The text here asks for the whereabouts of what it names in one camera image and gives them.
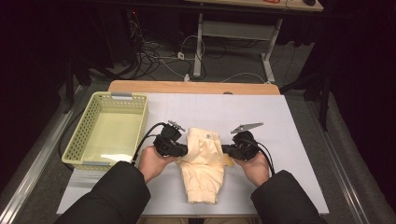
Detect black stand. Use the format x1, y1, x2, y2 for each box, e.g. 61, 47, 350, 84
64, 59, 76, 115
279, 69, 332, 132

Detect looped white cable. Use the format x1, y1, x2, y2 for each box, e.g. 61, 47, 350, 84
179, 34, 206, 63

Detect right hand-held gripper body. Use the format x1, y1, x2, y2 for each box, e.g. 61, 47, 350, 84
231, 121, 264, 161

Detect white-legged desk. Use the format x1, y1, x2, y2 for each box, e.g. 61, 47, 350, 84
185, 0, 325, 83

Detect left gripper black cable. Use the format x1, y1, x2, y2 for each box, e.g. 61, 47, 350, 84
132, 121, 167, 164

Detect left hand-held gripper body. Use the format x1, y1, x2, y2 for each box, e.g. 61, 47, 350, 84
153, 119, 186, 158

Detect tangle of black cables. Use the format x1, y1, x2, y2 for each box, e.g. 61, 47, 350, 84
124, 8, 208, 82

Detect long white floor cable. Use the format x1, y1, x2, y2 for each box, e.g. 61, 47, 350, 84
219, 72, 273, 85

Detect metal floor rail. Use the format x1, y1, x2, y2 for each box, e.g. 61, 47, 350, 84
306, 98, 372, 224
0, 85, 83, 224

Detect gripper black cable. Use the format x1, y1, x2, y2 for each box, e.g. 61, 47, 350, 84
132, 121, 167, 164
247, 138, 276, 175

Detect white board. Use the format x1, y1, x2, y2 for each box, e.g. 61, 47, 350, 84
56, 92, 330, 217

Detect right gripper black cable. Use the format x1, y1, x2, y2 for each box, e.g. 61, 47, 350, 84
247, 138, 276, 175

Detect green plastic basket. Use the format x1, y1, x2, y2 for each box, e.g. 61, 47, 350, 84
61, 91, 149, 172

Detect person's right hand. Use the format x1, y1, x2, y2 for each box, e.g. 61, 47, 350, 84
233, 152, 270, 188

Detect cream pants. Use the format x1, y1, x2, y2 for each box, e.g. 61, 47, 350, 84
176, 127, 234, 205

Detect person's left hand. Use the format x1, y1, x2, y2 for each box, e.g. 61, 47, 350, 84
137, 145, 178, 185

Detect wooden table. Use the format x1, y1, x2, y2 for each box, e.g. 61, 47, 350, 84
107, 79, 281, 96

